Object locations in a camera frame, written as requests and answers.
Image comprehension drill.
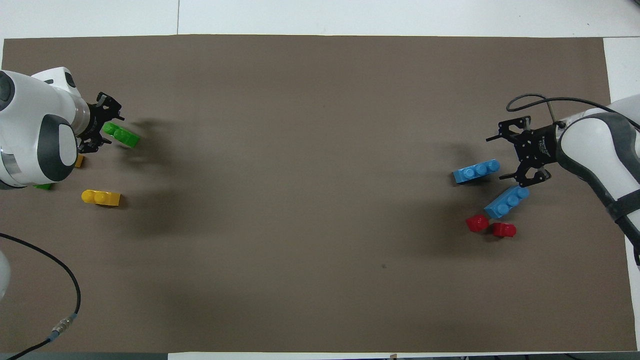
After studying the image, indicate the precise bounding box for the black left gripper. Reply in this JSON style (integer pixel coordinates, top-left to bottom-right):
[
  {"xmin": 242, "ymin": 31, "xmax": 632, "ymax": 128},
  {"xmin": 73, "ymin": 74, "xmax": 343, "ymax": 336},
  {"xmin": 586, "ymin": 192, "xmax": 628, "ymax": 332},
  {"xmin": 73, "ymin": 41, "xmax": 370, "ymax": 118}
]
[{"xmin": 77, "ymin": 91, "xmax": 125, "ymax": 154}]

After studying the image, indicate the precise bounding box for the brown table mat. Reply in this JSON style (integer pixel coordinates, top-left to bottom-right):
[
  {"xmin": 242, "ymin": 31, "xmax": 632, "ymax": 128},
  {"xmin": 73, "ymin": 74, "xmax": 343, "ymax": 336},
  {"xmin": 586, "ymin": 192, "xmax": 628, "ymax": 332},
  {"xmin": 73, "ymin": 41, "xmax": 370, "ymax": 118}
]
[{"xmin": 0, "ymin": 34, "xmax": 638, "ymax": 354}]

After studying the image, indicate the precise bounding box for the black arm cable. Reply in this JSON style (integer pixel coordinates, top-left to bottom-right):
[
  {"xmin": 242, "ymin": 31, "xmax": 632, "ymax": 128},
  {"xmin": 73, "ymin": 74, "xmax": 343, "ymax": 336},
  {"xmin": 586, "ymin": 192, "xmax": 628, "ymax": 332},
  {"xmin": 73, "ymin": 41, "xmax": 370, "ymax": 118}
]
[
  {"xmin": 505, "ymin": 93, "xmax": 640, "ymax": 132},
  {"xmin": 0, "ymin": 232, "xmax": 82, "ymax": 360}
]

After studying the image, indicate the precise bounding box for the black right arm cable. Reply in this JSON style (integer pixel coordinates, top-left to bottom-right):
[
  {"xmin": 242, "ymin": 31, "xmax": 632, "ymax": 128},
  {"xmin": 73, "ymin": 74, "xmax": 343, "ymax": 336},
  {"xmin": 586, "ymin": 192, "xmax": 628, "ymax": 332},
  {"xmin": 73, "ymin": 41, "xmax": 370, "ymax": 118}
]
[{"xmin": 505, "ymin": 93, "xmax": 640, "ymax": 132}]

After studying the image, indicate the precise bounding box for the blue three-stud toy block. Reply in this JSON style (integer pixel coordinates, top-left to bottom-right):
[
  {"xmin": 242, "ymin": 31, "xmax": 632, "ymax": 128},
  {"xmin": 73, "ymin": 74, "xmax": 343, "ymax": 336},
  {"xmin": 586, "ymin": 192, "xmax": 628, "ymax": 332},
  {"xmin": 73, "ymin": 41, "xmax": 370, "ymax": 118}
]
[
  {"xmin": 452, "ymin": 159, "xmax": 501, "ymax": 185},
  {"xmin": 483, "ymin": 185, "xmax": 530, "ymax": 219}
]

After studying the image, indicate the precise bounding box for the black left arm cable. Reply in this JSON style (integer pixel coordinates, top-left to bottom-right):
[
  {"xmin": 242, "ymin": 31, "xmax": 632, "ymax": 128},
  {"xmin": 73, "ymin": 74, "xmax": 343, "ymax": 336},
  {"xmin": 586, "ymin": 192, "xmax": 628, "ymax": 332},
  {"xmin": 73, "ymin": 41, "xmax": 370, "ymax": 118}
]
[{"xmin": 0, "ymin": 232, "xmax": 82, "ymax": 360}]

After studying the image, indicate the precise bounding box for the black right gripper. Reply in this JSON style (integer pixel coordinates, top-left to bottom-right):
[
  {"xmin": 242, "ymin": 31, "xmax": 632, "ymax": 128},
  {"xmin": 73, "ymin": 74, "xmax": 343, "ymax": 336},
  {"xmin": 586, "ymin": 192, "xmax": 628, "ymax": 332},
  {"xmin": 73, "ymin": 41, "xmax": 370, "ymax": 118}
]
[{"xmin": 485, "ymin": 115, "xmax": 557, "ymax": 189}]

